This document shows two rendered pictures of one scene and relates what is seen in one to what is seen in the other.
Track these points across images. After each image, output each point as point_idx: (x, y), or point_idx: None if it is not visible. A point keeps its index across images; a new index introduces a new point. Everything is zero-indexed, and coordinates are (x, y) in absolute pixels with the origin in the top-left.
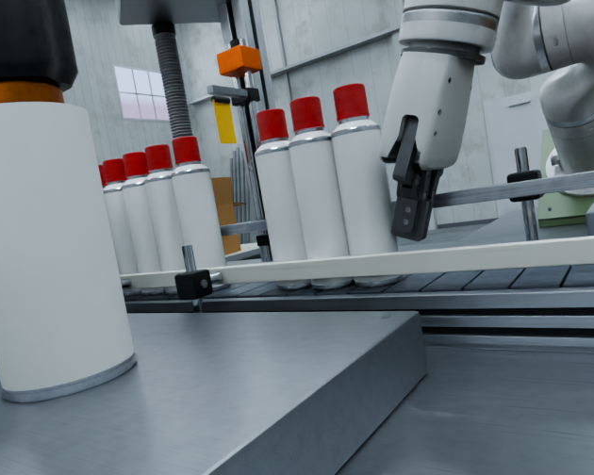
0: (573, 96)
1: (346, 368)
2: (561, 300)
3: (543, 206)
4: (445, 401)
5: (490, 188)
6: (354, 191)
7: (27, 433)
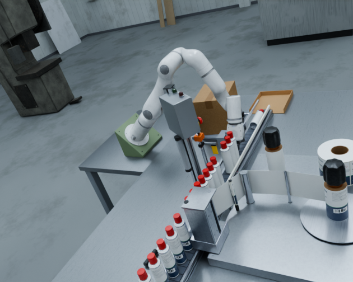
0: (156, 120)
1: None
2: (254, 145)
3: (140, 151)
4: None
5: None
6: (237, 147)
7: (293, 169)
